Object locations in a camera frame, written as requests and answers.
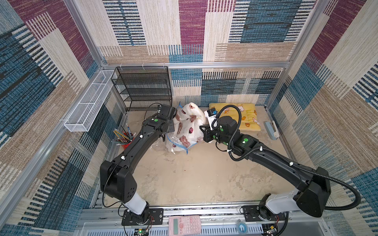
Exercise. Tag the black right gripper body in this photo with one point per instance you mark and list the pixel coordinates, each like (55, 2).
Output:
(204, 133)

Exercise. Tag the white bear print blanket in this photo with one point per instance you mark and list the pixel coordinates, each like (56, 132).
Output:
(189, 126)

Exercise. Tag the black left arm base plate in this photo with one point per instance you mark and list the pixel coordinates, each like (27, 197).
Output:
(150, 216)

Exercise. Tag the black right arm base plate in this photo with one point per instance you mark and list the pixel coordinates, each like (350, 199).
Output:
(256, 213)

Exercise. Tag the coloured pencils bundle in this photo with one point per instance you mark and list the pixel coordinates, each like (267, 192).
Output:
(124, 135)

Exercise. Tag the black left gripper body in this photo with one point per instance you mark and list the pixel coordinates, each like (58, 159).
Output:
(171, 127)

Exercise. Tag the red pencil cup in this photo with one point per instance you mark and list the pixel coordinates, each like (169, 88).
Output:
(125, 145)

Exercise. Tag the black wire mesh shelf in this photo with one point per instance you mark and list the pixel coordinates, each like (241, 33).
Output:
(140, 87)

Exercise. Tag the light blue stapler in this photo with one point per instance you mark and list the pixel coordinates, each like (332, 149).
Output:
(272, 130)

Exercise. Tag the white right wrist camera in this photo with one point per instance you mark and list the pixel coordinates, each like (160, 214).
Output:
(211, 116)

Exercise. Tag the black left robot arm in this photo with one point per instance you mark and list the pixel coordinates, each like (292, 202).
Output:
(116, 176)

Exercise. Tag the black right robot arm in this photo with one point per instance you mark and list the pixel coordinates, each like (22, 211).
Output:
(312, 188)

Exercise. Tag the white wire mesh basket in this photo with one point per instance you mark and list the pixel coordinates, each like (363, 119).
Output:
(87, 109)

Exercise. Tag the pink calculator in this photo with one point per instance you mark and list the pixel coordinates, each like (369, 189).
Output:
(184, 225)

